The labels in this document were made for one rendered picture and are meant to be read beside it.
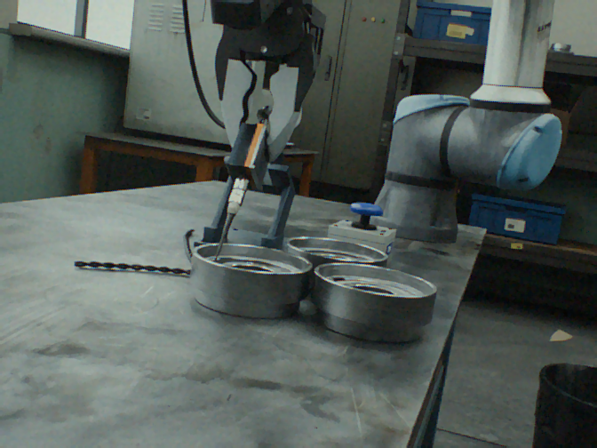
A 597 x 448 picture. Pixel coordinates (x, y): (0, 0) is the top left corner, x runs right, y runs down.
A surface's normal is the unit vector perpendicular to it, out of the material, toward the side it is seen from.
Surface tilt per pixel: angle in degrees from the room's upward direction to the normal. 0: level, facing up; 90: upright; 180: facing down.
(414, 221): 72
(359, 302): 90
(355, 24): 90
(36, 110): 90
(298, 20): 90
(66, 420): 0
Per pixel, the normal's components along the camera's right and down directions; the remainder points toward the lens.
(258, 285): 0.17, 0.18
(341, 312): -0.54, 0.06
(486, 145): -0.68, 0.14
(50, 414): 0.14, -0.98
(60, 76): 0.94, 0.18
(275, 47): -0.25, 0.11
